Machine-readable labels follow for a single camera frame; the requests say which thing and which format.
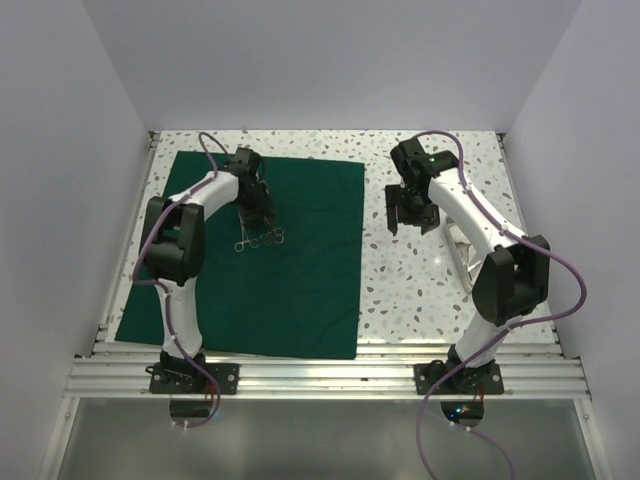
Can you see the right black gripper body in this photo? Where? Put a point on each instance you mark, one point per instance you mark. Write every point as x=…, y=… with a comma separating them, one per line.
x=411, y=206

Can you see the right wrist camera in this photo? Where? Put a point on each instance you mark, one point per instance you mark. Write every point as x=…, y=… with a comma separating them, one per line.
x=405, y=152

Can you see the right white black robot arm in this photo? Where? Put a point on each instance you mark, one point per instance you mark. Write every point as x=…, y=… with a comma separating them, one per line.
x=514, y=272

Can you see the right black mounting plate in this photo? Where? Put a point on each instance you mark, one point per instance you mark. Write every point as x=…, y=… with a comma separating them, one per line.
x=486, y=380

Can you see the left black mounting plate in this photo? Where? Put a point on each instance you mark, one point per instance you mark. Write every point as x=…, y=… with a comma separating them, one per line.
x=164, y=382

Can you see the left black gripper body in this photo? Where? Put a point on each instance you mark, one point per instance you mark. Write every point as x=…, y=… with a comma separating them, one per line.
x=256, y=205

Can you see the black mounting plate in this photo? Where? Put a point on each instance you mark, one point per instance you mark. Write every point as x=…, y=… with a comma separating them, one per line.
x=164, y=382
x=486, y=380

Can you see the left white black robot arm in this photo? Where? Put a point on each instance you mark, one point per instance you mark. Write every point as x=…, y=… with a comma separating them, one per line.
x=172, y=254

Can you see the green surgical cloth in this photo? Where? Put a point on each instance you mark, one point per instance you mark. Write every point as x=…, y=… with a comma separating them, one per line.
x=295, y=299

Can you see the aluminium rail frame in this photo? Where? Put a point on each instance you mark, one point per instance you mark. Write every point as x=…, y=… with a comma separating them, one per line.
x=415, y=303

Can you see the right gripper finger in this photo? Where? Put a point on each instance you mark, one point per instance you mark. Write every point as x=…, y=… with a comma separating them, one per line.
x=430, y=218
x=392, y=196

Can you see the steel instrument tray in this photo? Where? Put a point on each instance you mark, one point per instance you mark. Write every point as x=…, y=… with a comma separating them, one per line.
x=467, y=276

